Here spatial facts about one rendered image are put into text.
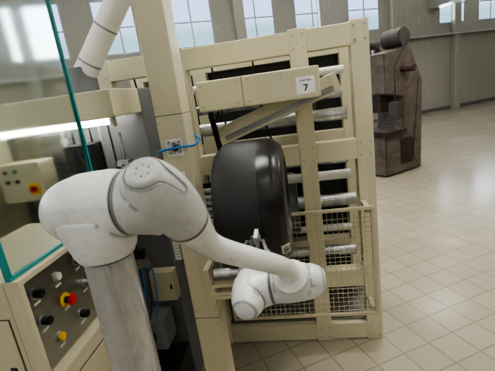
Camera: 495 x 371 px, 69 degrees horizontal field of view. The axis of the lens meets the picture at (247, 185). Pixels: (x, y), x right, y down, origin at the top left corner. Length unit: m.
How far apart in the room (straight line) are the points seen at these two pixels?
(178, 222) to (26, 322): 0.75
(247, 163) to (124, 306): 0.86
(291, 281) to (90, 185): 0.60
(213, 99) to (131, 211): 1.26
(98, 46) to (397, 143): 5.27
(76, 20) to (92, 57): 8.82
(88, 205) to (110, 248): 0.10
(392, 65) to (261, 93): 4.66
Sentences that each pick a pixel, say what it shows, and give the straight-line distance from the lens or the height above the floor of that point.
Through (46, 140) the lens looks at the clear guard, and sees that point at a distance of 1.45.
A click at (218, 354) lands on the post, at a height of 0.40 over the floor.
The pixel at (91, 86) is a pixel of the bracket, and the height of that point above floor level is 1.84.
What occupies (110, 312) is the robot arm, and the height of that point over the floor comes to 1.32.
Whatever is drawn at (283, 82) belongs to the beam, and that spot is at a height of 1.73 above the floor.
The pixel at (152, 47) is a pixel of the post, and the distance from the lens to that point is 1.67.
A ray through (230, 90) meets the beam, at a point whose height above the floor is 1.72.
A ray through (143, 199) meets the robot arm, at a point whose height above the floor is 1.56.
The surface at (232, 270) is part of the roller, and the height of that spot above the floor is 0.92.
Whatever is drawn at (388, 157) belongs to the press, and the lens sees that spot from 6.36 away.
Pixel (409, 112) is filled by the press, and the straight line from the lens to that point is 6.68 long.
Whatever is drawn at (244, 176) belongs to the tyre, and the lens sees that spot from 1.46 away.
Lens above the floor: 1.71
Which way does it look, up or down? 15 degrees down
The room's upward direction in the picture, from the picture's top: 8 degrees counter-clockwise
